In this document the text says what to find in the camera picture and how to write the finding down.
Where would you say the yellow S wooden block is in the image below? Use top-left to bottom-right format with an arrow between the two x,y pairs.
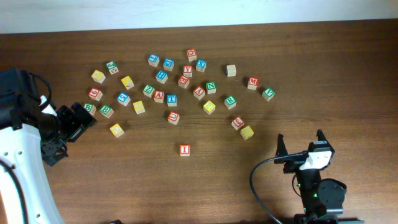
240,126 -> 254,140

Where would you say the blue X wooden block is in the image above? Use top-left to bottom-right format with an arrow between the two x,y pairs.
196,59 -> 207,72

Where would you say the yellow O wooden block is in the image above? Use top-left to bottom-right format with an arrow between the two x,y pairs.
110,123 -> 124,138

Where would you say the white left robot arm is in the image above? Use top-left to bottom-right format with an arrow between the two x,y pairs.
1,68 -> 96,223

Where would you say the red E wooden block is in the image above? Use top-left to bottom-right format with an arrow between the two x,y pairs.
177,75 -> 190,89

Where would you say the red U wooden block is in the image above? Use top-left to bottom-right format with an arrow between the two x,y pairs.
167,111 -> 180,125

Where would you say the yellow wooden block near R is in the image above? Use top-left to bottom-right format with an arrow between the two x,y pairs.
203,100 -> 216,114

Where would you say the green J wooden block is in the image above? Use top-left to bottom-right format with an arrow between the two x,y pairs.
106,61 -> 119,75

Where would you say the green B block right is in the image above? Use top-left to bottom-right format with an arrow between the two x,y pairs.
99,104 -> 114,118

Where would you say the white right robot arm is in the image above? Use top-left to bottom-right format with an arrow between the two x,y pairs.
275,129 -> 364,223

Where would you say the red C wooden block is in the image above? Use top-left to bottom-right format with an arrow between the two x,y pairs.
187,49 -> 197,62

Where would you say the red 3 wooden block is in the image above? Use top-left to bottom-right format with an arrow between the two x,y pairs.
231,116 -> 245,130

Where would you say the red M wooden block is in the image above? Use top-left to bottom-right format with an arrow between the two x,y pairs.
248,77 -> 259,90

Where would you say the plain wooden block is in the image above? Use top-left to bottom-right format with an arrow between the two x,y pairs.
226,65 -> 237,77

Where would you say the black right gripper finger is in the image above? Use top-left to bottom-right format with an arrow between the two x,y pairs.
317,129 -> 327,141
275,133 -> 288,157

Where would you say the green B block left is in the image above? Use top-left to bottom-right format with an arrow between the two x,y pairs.
83,103 -> 96,116

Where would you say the green N wooden block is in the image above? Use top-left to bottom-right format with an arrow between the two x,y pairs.
206,82 -> 216,94

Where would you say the green b block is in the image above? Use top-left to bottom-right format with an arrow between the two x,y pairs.
99,104 -> 114,118
83,103 -> 96,116

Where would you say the green V wooden block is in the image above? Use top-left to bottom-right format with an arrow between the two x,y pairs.
262,88 -> 275,101

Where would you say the red A wooden block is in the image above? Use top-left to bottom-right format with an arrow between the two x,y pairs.
153,90 -> 165,103

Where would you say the yellow block far left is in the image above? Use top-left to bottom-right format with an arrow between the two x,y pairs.
91,70 -> 106,84

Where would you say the red Y block upper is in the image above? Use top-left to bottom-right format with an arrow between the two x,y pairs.
183,65 -> 193,77

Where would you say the blue D wooden block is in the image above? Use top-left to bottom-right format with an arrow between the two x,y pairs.
163,58 -> 175,71

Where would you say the red Y block lower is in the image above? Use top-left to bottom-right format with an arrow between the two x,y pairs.
193,86 -> 206,100

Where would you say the green Z wooden block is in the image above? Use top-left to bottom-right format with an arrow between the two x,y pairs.
142,85 -> 155,98

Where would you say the blue T wooden block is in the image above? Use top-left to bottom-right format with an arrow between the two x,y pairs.
166,95 -> 177,107

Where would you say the blue H wooden block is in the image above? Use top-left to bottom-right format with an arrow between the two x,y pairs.
155,70 -> 168,84

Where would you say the red I wooden block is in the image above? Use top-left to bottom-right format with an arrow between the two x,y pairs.
179,144 -> 190,156

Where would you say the yellow block centre left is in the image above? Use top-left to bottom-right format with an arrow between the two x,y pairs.
133,100 -> 146,114

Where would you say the red 6 wooden block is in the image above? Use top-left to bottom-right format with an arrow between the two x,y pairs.
88,88 -> 103,101

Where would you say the red y block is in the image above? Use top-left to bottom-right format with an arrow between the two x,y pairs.
183,65 -> 193,77
193,86 -> 206,100

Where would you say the yellow block upper middle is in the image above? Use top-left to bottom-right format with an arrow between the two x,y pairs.
121,76 -> 134,90

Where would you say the green R wooden block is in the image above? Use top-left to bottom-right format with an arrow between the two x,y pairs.
224,96 -> 237,110

